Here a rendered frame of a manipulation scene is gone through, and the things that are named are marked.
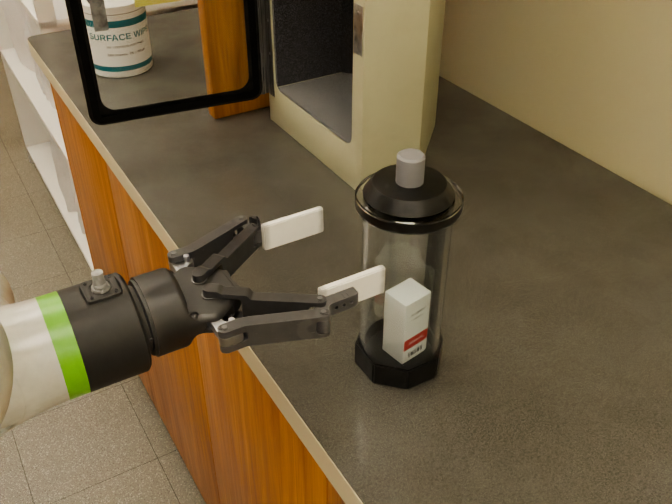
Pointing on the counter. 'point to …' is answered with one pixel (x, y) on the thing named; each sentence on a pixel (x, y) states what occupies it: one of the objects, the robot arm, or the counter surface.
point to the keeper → (358, 29)
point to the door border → (172, 100)
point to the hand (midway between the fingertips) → (336, 252)
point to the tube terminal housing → (379, 91)
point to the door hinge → (266, 47)
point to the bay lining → (312, 39)
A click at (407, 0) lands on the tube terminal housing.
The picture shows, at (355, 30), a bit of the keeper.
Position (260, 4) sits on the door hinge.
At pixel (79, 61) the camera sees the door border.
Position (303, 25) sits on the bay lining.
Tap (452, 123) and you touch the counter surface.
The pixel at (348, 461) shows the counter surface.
